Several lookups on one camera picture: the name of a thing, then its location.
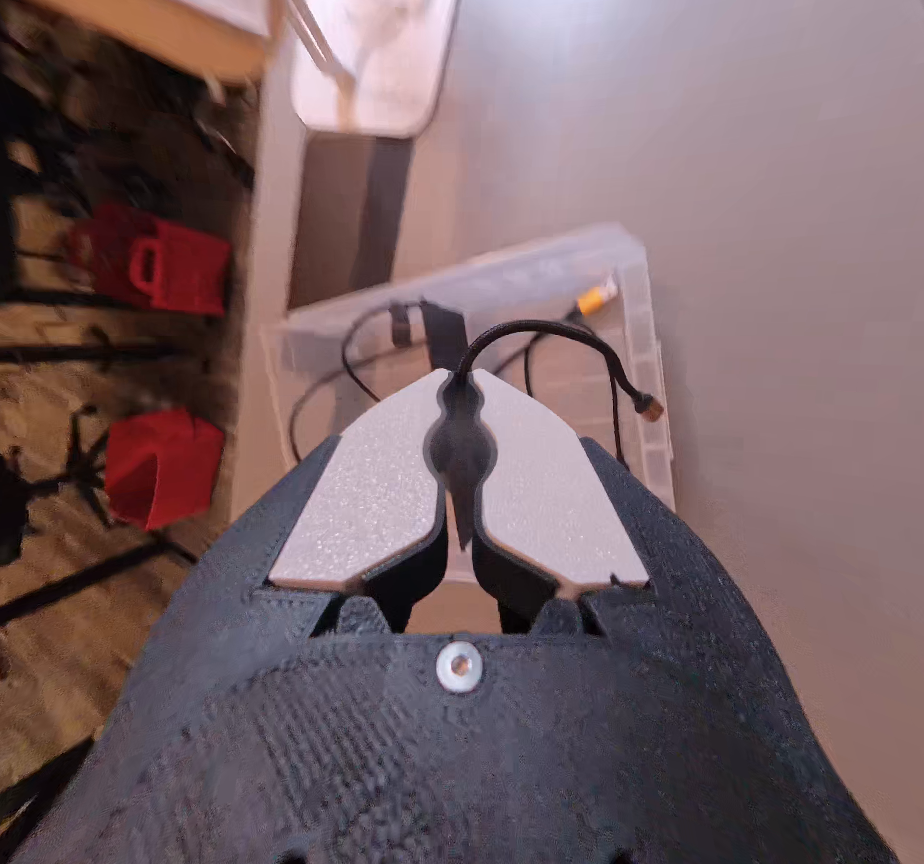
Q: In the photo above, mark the clear plastic container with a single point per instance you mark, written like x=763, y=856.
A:
x=375, y=48

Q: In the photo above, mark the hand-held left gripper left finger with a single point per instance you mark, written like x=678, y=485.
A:
x=361, y=496

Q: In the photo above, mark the black tripod legs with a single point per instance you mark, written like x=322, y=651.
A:
x=79, y=470

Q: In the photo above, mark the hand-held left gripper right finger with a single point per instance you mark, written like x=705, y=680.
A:
x=556, y=496

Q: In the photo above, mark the clear plastic bin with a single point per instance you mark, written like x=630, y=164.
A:
x=548, y=265

